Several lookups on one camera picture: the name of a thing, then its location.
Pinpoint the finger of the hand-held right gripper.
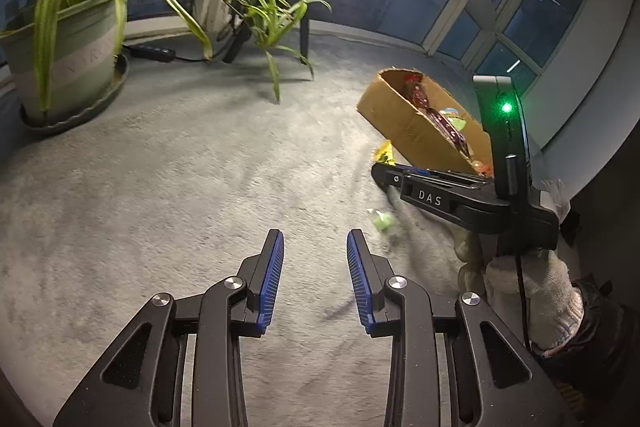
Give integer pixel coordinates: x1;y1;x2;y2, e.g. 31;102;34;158
371;163;496;200

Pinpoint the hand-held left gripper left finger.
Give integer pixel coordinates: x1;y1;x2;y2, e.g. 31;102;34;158
52;228;286;427

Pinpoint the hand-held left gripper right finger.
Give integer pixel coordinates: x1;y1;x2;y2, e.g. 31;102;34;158
346;228;576;427

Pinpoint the yellow candy packet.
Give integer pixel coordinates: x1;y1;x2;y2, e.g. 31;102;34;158
372;141;401;168

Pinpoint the green candy packet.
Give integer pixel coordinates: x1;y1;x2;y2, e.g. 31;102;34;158
367;208;401;238

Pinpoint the cardboard box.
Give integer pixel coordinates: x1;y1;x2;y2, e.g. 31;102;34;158
356;67;496;178

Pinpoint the large brown chocolate bar pack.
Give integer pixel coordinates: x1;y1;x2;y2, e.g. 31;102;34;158
426;107;473;155

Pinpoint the clear red-ended snack packet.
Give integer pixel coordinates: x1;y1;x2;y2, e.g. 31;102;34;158
404;74;432;110

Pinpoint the jelly cup with printed lid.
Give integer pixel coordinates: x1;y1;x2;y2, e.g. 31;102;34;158
440;107;467;130

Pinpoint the person's right forearm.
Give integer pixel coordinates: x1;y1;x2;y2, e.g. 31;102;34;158
530;274;636;388

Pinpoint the person's right hand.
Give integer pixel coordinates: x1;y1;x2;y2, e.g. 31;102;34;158
452;179;586;353

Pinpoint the small spider plant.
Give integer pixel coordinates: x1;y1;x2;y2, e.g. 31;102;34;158
220;0;333;102

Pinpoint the black power adapter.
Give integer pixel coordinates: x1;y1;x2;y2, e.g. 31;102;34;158
222;24;252;64

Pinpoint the dark plant pot saucer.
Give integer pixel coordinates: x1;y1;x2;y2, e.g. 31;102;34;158
20;54;131;138

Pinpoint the black power strip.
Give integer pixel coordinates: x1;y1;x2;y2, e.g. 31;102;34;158
127;44;177;62

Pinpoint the grey-green plant pot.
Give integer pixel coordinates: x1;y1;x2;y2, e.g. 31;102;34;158
0;0;131;122

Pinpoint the large spider plant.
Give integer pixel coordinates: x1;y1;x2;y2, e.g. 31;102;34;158
0;0;301;112

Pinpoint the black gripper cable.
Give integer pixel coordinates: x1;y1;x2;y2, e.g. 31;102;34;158
514;252;533;350

